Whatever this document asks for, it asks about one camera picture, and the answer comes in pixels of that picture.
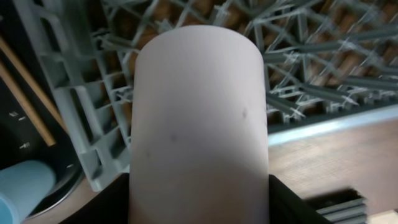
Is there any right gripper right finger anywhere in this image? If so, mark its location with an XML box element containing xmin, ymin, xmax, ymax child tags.
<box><xmin>269</xmin><ymin>175</ymin><xmax>331</xmax><ymax>224</ymax></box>

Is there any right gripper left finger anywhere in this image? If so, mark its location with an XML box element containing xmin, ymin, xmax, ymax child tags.
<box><xmin>60</xmin><ymin>173</ymin><xmax>129</xmax><ymax>224</ymax></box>

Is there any blue cup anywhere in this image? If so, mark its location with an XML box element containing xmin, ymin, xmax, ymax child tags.
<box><xmin>1</xmin><ymin>161</ymin><xmax>56</xmax><ymax>224</ymax></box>

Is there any pink cup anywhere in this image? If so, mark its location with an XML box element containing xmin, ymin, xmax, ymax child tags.
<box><xmin>129</xmin><ymin>26</ymin><xmax>269</xmax><ymax>223</ymax></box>

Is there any grey dishwasher rack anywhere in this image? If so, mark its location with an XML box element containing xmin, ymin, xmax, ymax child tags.
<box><xmin>14</xmin><ymin>0</ymin><xmax>397</xmax><ymax>191</ymax></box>

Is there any round black tray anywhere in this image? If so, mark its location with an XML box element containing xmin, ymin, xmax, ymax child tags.
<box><xmin>1</xmin><ymin>0</ymin><xmax>83</xmax><ymax>220</ymax></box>

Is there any left wooden chopstick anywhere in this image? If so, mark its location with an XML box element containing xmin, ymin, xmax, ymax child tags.
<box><xmin>1</xmin><ymin>62</ymin><xmax>57</xmax><ymax>146</ymax></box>

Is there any wooden chopstick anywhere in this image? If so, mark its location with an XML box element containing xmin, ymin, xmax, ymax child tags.
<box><xmin>1</xmin><ymin>37</ymin><xmax>68</xmax><ymax>134</ymax></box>
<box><xmin>1</xmin><ymin>62</ymin><xmax>57</xmax><ymax>146</ymax></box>

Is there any right wooden chopstick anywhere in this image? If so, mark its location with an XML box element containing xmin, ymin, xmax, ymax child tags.
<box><xmin>1</xmin><ymin>37</ymin><xmax>68</xmax><ymax>134</ymax></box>

